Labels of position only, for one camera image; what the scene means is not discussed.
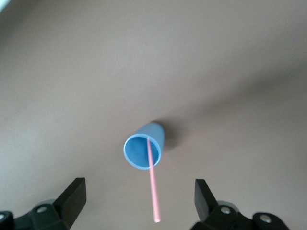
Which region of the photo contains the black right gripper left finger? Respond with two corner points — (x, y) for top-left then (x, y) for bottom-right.
(0, 177), (87, 230)

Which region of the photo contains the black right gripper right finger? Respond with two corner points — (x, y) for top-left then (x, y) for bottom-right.
(191, 178), (289, 230)

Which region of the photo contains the pink chopstick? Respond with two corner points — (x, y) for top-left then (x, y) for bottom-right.
(145, 136), (163, 223)

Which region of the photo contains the blue cup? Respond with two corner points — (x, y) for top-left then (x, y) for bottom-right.
(123, 121), (166, 171)

